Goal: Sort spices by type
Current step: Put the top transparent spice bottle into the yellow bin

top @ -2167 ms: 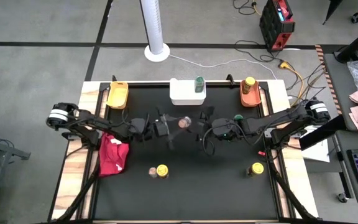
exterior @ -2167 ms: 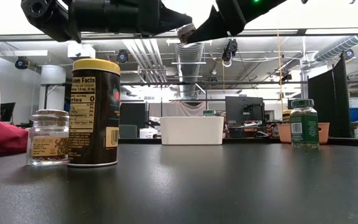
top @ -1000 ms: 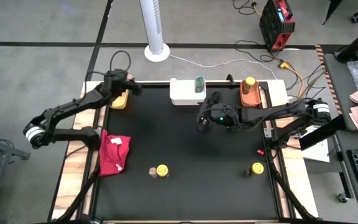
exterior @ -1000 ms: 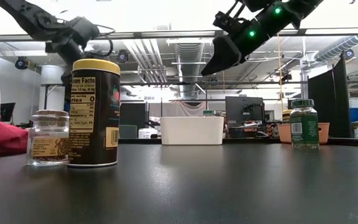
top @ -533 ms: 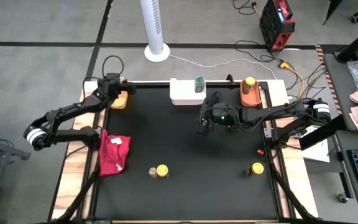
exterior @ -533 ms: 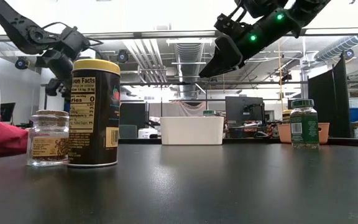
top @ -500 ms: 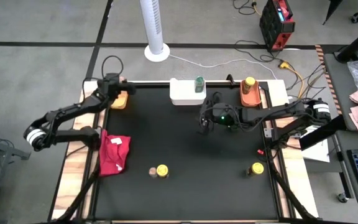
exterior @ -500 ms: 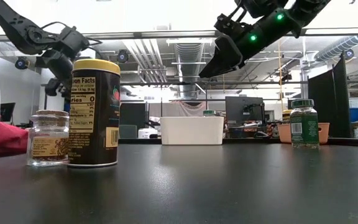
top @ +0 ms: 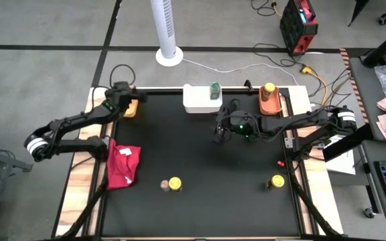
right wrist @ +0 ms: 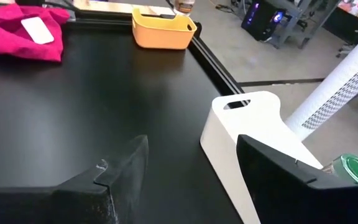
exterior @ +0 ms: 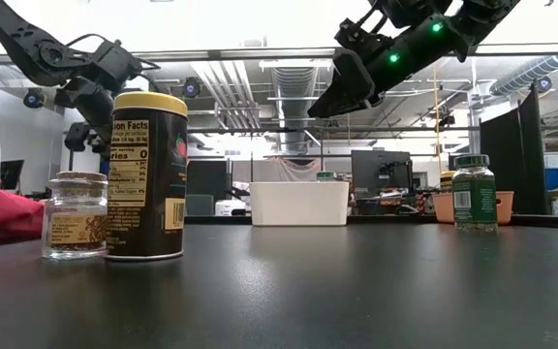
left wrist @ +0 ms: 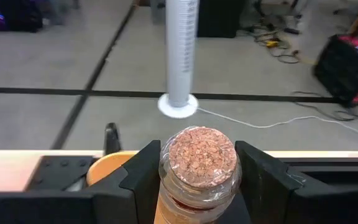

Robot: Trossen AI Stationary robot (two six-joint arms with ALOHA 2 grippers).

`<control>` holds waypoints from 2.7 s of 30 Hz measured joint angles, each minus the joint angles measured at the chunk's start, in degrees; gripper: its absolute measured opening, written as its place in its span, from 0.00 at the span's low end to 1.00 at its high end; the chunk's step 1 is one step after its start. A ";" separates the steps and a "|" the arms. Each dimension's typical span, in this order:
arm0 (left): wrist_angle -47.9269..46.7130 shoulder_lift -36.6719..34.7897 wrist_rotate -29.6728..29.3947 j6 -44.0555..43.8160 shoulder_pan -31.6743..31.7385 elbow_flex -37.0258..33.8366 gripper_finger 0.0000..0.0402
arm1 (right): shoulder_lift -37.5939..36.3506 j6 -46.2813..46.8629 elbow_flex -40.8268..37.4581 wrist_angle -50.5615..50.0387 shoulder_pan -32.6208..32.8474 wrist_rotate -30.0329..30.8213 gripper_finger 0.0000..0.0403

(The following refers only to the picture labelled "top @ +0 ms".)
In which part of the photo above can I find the red black power station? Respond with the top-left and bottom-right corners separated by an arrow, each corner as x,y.
279,0 -> 319,56

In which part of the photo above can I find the green lid herb jar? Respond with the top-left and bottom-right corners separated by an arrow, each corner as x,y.
208,82 -> 222,100

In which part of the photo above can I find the black desk post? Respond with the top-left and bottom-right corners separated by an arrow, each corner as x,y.
362,21 -> 386,68

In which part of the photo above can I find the black cable with yellow plug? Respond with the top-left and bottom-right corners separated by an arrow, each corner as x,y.
250,0 -> 278,17

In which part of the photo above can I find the black coiled floor cable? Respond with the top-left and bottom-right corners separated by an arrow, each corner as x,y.
251,42 -> 306,68

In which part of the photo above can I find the white plastic bin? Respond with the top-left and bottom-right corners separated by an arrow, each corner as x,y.
182,83 -> 223,114

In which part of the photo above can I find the yellow plug with cable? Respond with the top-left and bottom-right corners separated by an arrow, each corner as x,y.
300,66 -> 328,97

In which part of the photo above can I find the striped floor cable cover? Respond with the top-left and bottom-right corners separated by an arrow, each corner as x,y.
339,48 -> 370,125

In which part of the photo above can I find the red cloth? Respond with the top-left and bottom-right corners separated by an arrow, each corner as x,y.
106,140 -> 142,191

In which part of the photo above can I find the yellow lid spice jar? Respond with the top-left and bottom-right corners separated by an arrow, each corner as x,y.
265,174 -> 285,192
261,82 -> 277,102
168,176 -> 183,192

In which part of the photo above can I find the black cable bundle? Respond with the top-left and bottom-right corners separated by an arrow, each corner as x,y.
325,66 -> 353,105

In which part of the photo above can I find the black slanted beam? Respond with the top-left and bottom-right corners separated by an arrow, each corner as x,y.
322,123 -> 375,163

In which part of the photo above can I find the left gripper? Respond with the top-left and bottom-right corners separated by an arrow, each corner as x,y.
104,81 -> 149,113

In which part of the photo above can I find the white paper sheet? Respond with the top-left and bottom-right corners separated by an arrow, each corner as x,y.
323,135 -> 357,175

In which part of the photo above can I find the grey desk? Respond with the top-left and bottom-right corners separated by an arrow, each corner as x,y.
348,56 -> 386,224

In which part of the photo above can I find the black table mat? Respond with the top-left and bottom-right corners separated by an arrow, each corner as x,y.
101,89 -> 301,237

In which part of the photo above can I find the yellow plastic bin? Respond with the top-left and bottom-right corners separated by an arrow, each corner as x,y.
122,99 -> 139,118

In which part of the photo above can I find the white power cable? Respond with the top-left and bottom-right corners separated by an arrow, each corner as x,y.
182,58 -> 300,86

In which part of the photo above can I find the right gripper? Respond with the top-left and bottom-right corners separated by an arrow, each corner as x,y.
212,110 -> 259,145

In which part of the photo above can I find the black panel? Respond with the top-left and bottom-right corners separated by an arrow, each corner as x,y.
348,0 -> 370,27

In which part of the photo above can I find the orange plastic bin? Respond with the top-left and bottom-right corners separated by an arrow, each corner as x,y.
258,85 -> 283,116

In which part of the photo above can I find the white tower fan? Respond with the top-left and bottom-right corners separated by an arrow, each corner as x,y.
149,0 -> 184,67

